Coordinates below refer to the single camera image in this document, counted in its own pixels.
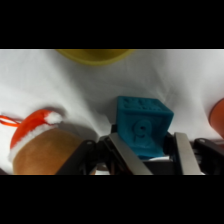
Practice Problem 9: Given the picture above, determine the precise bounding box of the round plush with santa hat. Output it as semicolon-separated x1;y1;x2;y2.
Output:
0;109;98;176

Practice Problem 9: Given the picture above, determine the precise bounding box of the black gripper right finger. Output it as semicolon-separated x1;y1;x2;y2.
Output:
172;132;204;176

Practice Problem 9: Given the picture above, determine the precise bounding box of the blue cube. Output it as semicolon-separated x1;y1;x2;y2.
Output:
115;95;175;160

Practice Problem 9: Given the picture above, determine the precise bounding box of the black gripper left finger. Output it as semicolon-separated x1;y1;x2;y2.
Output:
99;132;154;176

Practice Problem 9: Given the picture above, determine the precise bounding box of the orange cup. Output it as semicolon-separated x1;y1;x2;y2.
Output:
208;97;224;139

